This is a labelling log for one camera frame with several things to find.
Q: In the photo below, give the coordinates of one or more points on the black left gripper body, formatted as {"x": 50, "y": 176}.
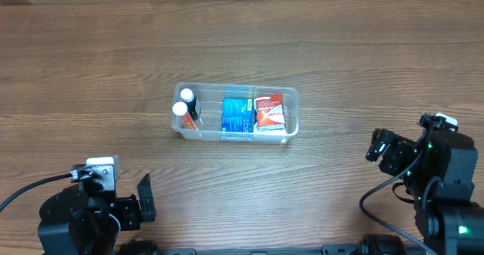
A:
{"x": 134, "y": 206}

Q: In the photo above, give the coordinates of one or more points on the white Hansaplast plaster box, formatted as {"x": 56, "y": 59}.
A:
{"x": 257, "y": 131}

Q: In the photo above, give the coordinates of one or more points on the orange Redoxon tube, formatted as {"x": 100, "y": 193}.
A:
{"x": 180, "y": 109}

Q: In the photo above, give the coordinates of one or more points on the clear plastic container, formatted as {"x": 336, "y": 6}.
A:
{"x": 211, "y": 97}

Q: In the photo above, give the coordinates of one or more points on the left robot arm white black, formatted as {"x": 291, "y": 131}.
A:
{"x": 86, "y": 218}

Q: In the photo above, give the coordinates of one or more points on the black bottle white cap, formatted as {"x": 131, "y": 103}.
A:
{"x": 192, "y": 102}

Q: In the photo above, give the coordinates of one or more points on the red medicine box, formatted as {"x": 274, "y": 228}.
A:
{"x": 270, "y": 112}

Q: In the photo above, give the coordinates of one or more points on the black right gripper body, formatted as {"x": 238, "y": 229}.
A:
{"x": 396, "y": 155}

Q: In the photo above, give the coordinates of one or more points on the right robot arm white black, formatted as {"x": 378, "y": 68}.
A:
{"x": 437, "y": 171}

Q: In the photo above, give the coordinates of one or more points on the blue medicine box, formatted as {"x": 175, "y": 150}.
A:
{"x": 237, "y": 115}

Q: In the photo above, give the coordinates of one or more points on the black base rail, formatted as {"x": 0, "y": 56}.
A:
{"x": 326, "y": 249}

